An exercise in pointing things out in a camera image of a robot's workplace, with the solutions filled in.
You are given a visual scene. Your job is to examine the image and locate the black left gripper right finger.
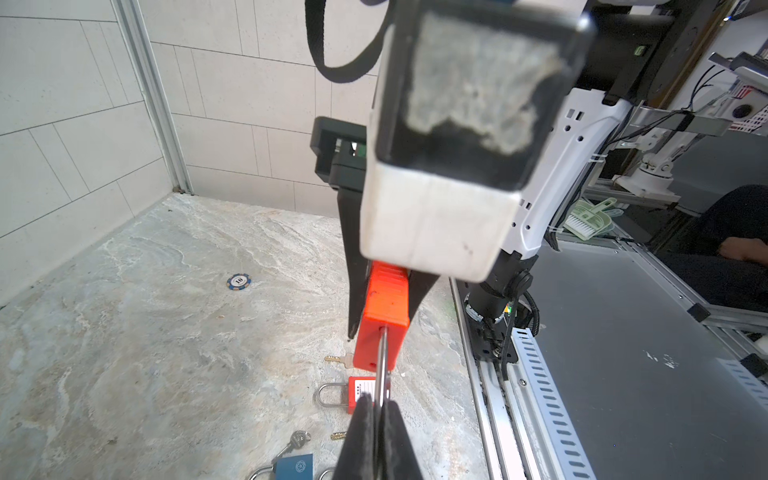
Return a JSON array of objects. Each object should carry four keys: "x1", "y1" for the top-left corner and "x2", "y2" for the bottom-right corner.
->
[{"x1": 379, "y1": 400, "x2": 423, "y2": 480}]

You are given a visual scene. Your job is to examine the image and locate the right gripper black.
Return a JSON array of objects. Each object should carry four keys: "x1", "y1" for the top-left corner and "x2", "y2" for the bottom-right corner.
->
[{"x1": 308, "y1": 115, "x2": 442, "y2": 340}]

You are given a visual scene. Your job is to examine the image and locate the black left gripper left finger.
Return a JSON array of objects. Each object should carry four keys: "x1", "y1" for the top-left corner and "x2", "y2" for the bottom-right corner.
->
[{"x1": 333, "y1": 394, "x2": 377, "y2": 480}]

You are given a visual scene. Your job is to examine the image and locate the blue padlock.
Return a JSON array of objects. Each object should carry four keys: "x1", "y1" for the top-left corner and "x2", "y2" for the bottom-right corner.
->
[{"x1": 247, "y1": 430, "x2": 335, "y2": 480}]

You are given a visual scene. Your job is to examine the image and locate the red padlock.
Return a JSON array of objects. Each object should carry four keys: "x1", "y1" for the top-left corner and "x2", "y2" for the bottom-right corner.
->
[
  {"x1": 349, "y1": 261, "x2": 410, "y2": 373},
  {"x1": 313, "y1": 374, "x2": 391, "y2": 414}
]

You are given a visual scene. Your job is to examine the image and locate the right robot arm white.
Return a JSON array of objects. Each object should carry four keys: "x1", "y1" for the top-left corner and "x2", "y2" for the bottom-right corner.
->
[{"x1": 304, "y1": 1, "x2": 720, "y2": 371}]

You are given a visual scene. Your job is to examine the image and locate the green dustpan brush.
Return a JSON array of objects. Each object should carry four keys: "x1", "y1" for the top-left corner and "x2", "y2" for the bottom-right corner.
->
[{"x1": 563, "y1": 197, "x2": 617, "y2": 241}]

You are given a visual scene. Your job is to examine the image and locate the seated person dark clothes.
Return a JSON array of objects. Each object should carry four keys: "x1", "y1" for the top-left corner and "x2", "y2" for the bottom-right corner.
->
[{"x1": 658, "y1": 184, "x2": 767, "y2": 312}]

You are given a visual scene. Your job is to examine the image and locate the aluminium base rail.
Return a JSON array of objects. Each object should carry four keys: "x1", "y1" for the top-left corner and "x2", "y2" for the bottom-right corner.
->
[{"x1": 451, "y1": 229, "x2": 767, "y2": 479}]

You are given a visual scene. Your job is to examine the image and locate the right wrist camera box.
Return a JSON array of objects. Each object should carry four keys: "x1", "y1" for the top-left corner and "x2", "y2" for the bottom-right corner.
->
[{"x1": 359, "y1": 1, "x2": 596, "y2": 282}]

